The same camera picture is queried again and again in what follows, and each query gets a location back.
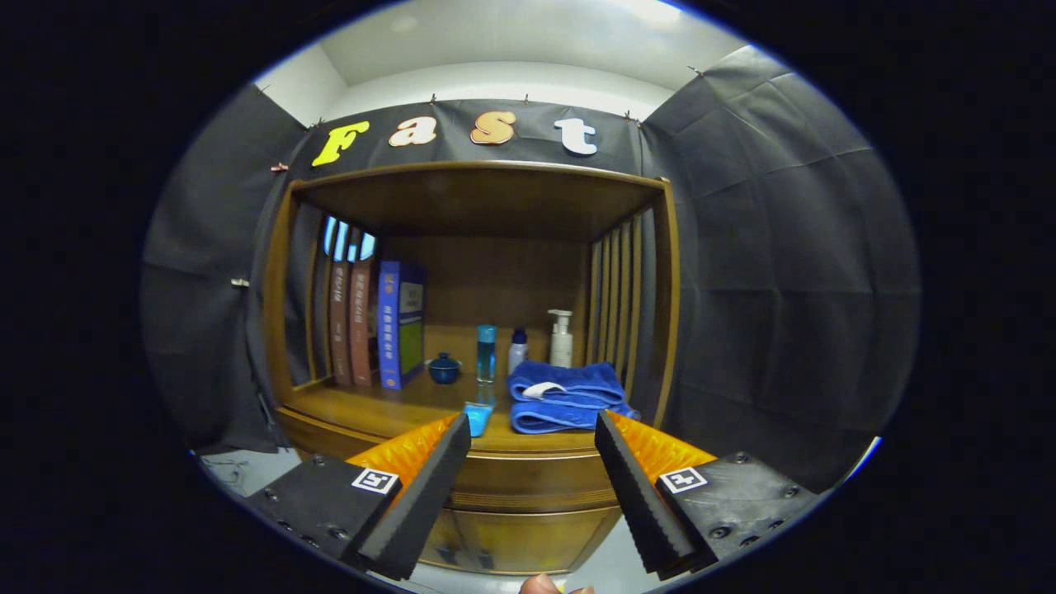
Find folded blue towel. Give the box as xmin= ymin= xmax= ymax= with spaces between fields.
xmin=506 ymin=361 xmax=640 ymax=435

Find wooden cabinet door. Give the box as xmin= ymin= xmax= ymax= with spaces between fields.
xmin=421 ymin=511 xmax=472 ymax=572
xmin=469 ymin=505 xmax=621 ymax=576

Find teal bottle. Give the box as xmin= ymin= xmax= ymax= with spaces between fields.
xmin=476 ymin=324 xmax=497 ymax=384

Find black backdrop cloth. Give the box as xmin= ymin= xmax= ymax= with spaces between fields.
xmin=140 ymin=45 xmax=921 ymax=494

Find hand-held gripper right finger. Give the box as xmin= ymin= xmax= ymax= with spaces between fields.
xmin=594 ymin=410 xmax=826 ymax=578

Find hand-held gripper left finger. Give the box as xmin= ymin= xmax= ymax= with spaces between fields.
xmin=245 ymin=412 xmax=473 ymax=582

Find wooden drawer with black knob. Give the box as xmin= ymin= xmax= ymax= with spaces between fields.
xmin=279 ymin=410 xmax=621 ymax=514

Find white panel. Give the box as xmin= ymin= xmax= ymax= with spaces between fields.
xmin=841 ymin=436 xmax=882 ymax=488

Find tangled grey floor cables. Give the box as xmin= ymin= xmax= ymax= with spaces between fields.
xmin=200 ymin=456 xmax=250 ymax=489

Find white pump bottle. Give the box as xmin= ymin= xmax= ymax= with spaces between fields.
xmin=548 ymin=309 xmax=573 ymax=369

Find blue book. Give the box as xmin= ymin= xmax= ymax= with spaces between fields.
xmin=377 ymin=261 xmax=427 ymax=390

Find wooden cabinet with shelf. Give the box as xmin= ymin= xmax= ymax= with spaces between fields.
xmin=262 ymin=160 xmax=681 ymax=576

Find wooden countertop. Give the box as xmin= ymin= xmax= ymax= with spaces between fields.
xmin=276 ymin=371 xmax=653 ymax=456

